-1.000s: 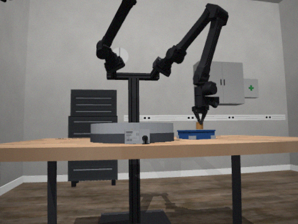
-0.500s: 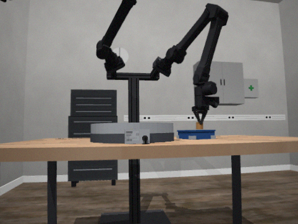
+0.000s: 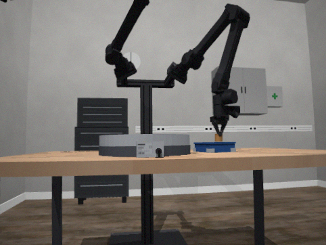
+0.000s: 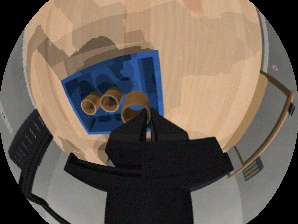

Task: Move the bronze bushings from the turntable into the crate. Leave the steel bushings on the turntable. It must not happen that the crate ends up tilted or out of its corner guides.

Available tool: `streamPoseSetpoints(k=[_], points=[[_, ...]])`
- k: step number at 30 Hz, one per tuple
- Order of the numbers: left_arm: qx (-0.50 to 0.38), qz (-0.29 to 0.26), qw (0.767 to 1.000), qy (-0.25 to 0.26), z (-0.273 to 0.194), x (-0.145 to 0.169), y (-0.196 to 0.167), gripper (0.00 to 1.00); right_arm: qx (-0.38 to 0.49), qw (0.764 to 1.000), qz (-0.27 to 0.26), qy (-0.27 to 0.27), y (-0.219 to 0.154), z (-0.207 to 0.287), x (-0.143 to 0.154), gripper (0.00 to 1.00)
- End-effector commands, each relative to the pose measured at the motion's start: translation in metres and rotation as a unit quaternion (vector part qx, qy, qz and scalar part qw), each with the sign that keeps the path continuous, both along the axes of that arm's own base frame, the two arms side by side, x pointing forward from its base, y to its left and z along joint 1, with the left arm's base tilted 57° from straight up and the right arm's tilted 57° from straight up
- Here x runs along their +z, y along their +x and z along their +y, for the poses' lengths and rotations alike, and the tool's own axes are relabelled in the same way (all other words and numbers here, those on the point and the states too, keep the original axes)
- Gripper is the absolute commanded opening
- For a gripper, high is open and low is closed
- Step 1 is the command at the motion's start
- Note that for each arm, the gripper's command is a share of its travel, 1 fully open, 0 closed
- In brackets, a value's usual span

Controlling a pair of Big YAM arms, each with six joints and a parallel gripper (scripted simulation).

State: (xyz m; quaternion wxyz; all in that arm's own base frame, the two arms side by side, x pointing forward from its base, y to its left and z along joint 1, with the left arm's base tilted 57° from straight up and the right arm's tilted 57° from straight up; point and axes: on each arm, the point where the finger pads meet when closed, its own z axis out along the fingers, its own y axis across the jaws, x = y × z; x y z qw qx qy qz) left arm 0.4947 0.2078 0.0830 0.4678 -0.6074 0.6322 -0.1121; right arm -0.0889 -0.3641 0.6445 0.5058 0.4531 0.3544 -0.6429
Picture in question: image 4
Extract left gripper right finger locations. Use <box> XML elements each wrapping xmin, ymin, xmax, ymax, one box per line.
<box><xmin>150</xmin><ymin>108</ymin><xmax>190</xmax><ymax>141</ymax></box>

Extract bronze bushing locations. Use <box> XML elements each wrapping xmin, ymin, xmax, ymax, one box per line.
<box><xmin>81</xmin><ymin>91</ymin><xmax>101</xmax><ymax>115</ymax></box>
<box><xmin>100</xmin><ymin>87</ymin><xmax>124</xmax><ymax>112</ymax></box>
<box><xmin>121</xmin><ymin>91</ymin><xmax>150</xmax><ymax>124</ymax></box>

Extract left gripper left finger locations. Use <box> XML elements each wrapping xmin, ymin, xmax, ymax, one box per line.
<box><xmin>108</xmin><ymin>108</ymin><xmax>146</xmax><ymax>141</ymax></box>

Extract blue open tray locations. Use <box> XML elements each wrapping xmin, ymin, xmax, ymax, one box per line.
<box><xmin>61</xmin><ymin>49</ymin><xmax>164</xmax><ymax>135</ymax></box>

